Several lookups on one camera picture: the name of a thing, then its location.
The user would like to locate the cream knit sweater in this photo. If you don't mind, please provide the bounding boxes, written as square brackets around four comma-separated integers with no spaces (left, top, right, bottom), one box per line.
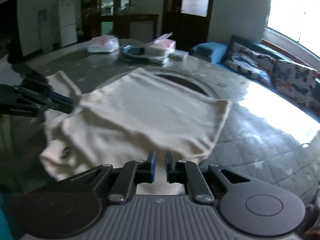
[39,68,232,180]

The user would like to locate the white refrigerator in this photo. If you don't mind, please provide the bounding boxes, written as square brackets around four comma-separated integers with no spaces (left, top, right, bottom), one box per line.
[58,0,77,48]

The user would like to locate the white plastic bag with pink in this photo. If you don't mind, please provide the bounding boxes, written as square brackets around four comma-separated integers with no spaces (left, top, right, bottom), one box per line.
[87,35,120,53]

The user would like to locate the water dispenser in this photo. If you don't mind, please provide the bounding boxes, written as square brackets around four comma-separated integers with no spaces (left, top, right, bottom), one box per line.
[37,9,53,54]

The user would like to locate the teal handheld gripper device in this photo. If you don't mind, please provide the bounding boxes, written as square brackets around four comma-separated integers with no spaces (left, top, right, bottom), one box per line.
[121,45,148,60]

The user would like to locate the black round induction cooktop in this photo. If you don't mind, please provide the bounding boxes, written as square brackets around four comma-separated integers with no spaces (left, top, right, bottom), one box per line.
[157,74,208,96]

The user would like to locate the white flat box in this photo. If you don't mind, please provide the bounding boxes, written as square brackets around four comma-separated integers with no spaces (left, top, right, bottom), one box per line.
[149,56,169,65]

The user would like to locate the dark wooden cabinet shelf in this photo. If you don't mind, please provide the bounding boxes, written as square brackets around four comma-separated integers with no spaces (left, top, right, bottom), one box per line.
[81,0,130,40]

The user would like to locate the dark wooden side counter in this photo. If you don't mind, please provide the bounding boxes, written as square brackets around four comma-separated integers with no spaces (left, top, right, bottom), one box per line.
[99,14,159,42]

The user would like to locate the green stacked small boxes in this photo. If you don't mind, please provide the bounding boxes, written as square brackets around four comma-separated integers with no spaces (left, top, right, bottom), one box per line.
[169,50,189,61]

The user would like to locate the pink white tissue pack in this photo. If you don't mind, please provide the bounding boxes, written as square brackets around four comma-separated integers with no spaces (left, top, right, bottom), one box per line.
[144,33,176,57]

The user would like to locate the left butterfly print pillow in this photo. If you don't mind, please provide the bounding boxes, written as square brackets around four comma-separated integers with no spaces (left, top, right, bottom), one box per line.
[225,42,277,87]

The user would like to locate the butterfly print pillow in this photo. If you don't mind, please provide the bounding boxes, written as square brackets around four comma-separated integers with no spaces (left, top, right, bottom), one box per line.
[225,42,277,87]
[275,60,318,107]

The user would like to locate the right butterfly print pillow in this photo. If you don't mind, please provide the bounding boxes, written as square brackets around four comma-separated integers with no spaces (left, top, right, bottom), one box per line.
[275,60,318,107]

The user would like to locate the dark wooden door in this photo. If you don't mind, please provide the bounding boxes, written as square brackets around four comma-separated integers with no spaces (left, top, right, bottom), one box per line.
[162,0,214,51]

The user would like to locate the window with green frame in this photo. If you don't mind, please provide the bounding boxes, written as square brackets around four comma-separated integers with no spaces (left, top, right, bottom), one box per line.
[266,0,319,56]

